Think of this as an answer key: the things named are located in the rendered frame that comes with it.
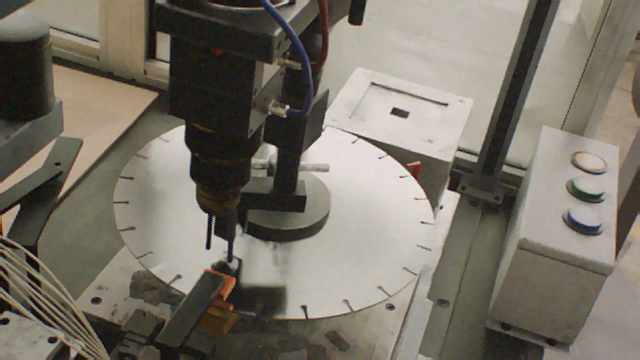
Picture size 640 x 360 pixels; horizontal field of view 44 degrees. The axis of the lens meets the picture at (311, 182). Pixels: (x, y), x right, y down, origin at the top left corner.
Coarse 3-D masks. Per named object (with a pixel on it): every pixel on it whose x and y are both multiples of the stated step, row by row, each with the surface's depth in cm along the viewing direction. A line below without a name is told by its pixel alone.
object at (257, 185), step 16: (288, 160) 67; (288, 176) 68; (256, 192) 69; (272, 192) 69; (288, 192) 70; (304, 192) 70; (240, 208) 70; (256, 208) 70; (272, 208) 70; (288, 208) 70; (304, 208) 70; (224, 224) 71
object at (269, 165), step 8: (256, 160) 78; (264, 160) 78; (272, 160) 77; (256, 168) 78; (264, 168) 78; (272, 168) 77; (304, 168) 78; (312, 168) 78; (320, 168) 79; (328, 168) 79; (272, 176) 78
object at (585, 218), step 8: (576, 208) 95; (584, 208) 95; (568, 216) 94; (576, 216) 93; (584, 216) 94; (592, 216) 94; (600, 216) 94; (576, 224) 93; (584, 224) 92; (592, 224) 93; (600, 224) 93
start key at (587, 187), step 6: (576, 180) 100; (582, 180) 100; (588, 180) 100; (594, 180) 100; (576, 186) 99; (582, 186) 99; (588, 186) 99; (594, 186) 99; (600, 186) 99; (576, 192) 99; (582, 192) 98; (588, 192) 98; (594, 192) 98; (600, 192) 98; (588, 198) 98; (594, 198) 98
